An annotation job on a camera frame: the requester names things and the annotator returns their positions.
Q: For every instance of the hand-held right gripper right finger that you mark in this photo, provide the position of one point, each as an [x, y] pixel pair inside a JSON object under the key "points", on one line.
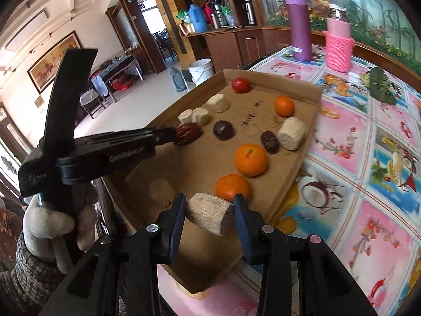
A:
{"points": [[243, 227]]}

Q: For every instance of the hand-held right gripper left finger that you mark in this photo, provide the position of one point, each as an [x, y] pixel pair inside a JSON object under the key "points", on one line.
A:
{"points": [[176, 223]]}

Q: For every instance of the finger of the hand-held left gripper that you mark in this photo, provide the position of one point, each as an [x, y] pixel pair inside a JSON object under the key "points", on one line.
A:
{"points": [[162, 135]]}

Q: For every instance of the brown walnut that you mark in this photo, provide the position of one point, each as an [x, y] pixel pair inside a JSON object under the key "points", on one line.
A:
{"points": [[188, 133]]}

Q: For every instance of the brown cardboard tray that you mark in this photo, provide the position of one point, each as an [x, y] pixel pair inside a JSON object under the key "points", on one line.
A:
{"points": [[250, 128]]}

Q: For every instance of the person's left forearm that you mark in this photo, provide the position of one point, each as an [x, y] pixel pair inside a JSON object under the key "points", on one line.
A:
{"points": [[29, 276]]}

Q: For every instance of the person's left hand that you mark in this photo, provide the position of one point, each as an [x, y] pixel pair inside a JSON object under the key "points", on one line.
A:
{"points": [[42, 223]]}

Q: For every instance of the folding chair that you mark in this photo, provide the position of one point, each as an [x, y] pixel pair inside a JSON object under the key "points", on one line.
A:
{"points": [[90, 102]]}

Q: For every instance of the orange tangerine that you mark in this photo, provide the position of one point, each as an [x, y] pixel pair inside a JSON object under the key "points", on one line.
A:
{"points": [[251, 159], [284, 106], [232, 187]]}

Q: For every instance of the grey kettle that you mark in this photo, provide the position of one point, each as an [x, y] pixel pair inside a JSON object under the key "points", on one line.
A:
{"points": [[177, 79]]}

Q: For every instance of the dark purple round fruit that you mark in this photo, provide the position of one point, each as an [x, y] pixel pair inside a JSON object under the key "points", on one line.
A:
{"points": [[223, 129]]}

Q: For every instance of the dark dining table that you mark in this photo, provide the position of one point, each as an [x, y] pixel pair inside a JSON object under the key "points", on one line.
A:
{"points": [[115, 69]]}

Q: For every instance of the white plastic bucket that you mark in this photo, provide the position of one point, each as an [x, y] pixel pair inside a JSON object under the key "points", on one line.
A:
{"points": [[200, 70]]}

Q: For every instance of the dark red date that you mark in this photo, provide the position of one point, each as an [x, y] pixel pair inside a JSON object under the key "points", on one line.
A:
{"points": [[270, 142]]}

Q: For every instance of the red tomato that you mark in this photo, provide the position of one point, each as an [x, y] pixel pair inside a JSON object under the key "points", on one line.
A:
{"points": [[241, 85]]}

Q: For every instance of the wooden cabinet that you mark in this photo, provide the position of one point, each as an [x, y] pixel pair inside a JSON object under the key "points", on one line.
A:
{"points": [[227, 49]]}

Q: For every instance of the green packet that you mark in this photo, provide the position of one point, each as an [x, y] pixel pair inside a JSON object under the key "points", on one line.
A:
{"points": [[183, 15]]}

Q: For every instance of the blue thermos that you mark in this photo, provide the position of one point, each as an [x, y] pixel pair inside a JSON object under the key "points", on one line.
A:
{"points": [[199, 18]]}

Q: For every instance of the printed pink tablecloth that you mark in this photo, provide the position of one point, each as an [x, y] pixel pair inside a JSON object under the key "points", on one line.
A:
{"points": [[345, 158]]}

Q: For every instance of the red thermos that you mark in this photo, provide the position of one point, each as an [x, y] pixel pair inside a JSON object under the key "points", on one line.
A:
{"points": [[208, 13]]}

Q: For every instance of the black thermos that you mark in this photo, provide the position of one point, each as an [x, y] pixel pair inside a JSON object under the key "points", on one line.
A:
{"points": [[217, 13]]}

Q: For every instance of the silver thermos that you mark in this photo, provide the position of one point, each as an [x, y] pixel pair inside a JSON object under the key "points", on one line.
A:
{"points": [[249, 6]]}

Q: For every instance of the purple bottle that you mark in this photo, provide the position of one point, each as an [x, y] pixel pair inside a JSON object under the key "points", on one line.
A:
{"points": [[297, 26]]}

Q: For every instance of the green leafy vegetable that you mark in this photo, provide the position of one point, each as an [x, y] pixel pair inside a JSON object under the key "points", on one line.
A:
{"points": [[381, 85]]}

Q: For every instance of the bottle in pink knit sleeve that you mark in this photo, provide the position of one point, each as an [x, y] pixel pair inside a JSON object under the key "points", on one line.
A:
{"points": [[338, 42]]}

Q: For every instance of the floral glass panel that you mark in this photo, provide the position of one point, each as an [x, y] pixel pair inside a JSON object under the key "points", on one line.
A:
{"points": [[378, 13]]}

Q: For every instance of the framed wall painting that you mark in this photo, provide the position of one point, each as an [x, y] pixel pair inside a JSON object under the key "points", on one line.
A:
{"points": [[54, 61]]}

